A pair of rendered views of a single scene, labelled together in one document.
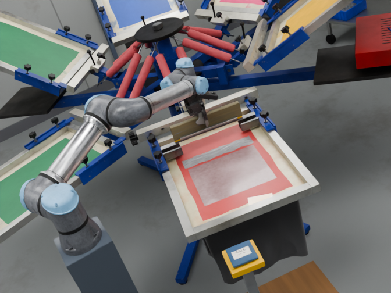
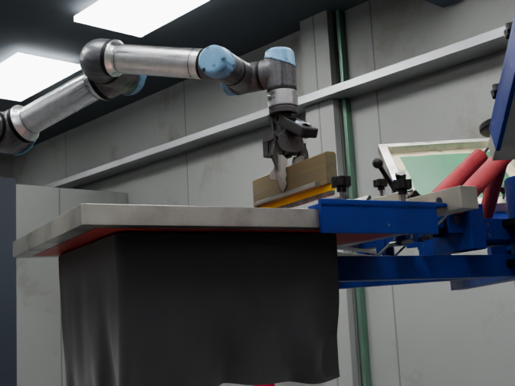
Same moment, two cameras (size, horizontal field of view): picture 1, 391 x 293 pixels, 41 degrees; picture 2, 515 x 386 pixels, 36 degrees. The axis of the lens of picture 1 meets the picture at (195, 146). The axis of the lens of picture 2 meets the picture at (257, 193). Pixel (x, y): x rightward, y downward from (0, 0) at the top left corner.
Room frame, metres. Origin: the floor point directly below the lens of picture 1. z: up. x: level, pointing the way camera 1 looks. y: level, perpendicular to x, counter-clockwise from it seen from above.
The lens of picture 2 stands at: (1.34, -1.80, 0.77)
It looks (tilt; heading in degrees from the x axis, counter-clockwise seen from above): 9 degrees up; 67
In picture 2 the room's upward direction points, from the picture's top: 3 degrees counter-clockwise
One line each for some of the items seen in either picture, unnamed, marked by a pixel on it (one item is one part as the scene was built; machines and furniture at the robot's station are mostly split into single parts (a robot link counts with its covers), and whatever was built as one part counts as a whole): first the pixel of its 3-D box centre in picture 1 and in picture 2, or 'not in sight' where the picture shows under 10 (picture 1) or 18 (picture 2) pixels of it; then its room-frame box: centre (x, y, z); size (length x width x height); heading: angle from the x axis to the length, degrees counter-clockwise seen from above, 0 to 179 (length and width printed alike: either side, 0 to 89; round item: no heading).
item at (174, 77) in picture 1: (175, 82); (241, 76); (2.09, 0.00, 1.39); 0.11 x 0.11 x 0.08; 42
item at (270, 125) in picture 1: (260, 119); (375, 218); (2.23, -0.36, 0.98); 0.30 x 0.05 x 0.07; 5
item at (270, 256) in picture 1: (257, 238); (92, 348); (1.67, -0.13, 0.74); 0.45 x 0.03 x 0.43; 95
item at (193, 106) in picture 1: (194, 100); (283, 133); (2.17, -0.06, 1.23); 0.09 x 0.08 x 0.12; 95
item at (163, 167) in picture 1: (159, 158); not in sight; (2.18, 0.19, 0.98); 0.30 x 0.05 x 0.07; 5
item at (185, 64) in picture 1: (185, 71); (279, 71); (2.17, -0.07, 1.39); 0.09 x 0.08 x 0.11; 132
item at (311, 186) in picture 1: (224, 163); (216, 235); (1.96, -0.11, 0.97); 0.79 x 0.58 x 0.04; 5
